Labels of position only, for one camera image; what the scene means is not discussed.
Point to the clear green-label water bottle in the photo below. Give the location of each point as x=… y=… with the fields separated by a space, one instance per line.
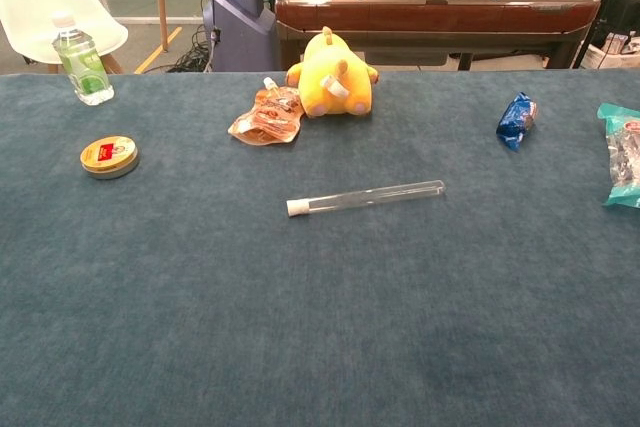
x=85 y=72

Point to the clear glass test tube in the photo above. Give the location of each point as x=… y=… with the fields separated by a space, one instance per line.
x=375 y=195

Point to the blue table mat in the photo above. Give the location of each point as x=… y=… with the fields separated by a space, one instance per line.
x=300 y=322

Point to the teal clear snack bag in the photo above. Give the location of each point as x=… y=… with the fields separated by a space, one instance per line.
x=625 y=157

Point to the round yellow-lid tin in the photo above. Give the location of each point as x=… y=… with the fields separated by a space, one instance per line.
x=107 y=154

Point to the blue-grey machine base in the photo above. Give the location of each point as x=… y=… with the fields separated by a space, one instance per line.
x=240 y=22

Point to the blue snack packet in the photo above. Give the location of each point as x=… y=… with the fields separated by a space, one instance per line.
x=512 y=124

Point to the yellow plush toy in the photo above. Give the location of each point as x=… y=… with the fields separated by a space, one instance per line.
x=330 y=77

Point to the black tripod stand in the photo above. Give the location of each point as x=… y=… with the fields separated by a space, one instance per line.
x=581 y=52

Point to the brown mahjong table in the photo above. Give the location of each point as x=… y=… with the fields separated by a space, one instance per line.
x=425 y=12

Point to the small white cap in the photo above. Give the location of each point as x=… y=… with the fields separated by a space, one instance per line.
x=296 y=207

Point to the orange spout pouch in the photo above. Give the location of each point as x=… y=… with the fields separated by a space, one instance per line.
x=270 y=117

